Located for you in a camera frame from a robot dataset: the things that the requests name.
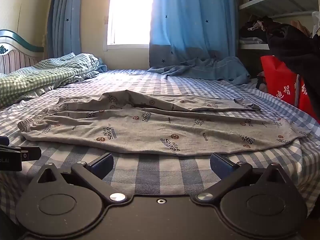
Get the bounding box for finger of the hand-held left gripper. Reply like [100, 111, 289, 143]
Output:
[0, 136, 22, 153]

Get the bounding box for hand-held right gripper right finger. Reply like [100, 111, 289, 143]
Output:
[193, 152, 291, 204]

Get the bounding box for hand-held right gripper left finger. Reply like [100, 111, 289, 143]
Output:
[32, 152, 128, 204]

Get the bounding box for grey printed pants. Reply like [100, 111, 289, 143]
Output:
[17, 89, 313, 157]

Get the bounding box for blue checked bed sheet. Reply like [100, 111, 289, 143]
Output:
[0, 69, 320, 224]

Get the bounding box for green checked quilt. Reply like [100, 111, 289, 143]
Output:
[0, 52, 100, 108]

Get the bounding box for striped headboard with teal trim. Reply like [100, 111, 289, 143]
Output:
[0, 29, 45, 75]

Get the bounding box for small blue cloth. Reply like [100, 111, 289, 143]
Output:
[96, 57, 108, 72]

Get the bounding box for red bag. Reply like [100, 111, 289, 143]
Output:
[260, 55, 318, 119]

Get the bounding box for blue star curtain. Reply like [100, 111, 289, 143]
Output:
[149, 0, 239, 68]
[47, 0, 84, 60]

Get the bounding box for pile of dark clothes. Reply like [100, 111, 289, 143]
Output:
[239, 15, 313, 45]

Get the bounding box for bright window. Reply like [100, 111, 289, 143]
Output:
[107, 0, 154, 46]

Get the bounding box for white shelf unit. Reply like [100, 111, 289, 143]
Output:
[236, 0, 320, 50]

